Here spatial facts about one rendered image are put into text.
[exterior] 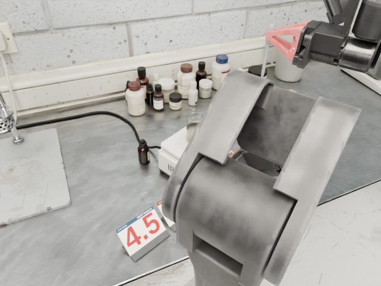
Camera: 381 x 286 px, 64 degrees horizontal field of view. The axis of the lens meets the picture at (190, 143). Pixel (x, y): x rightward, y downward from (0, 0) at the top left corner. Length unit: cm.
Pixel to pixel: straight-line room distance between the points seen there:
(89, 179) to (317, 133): 66
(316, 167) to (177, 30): 95
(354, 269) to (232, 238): 53
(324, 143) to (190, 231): 10
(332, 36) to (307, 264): 43
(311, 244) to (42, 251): 54
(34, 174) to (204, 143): 67
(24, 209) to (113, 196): 19
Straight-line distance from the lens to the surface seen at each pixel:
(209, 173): 20
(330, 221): 76
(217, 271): 25
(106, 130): 93
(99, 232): 69
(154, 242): 65
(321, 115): 21
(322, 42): 64
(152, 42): 109
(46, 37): 102
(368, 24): 62
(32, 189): 80
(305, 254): 69
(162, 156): 73
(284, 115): 24
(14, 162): 89
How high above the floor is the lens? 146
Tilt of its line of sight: 40 degrees down
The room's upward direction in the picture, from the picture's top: 2 degrees clockwise
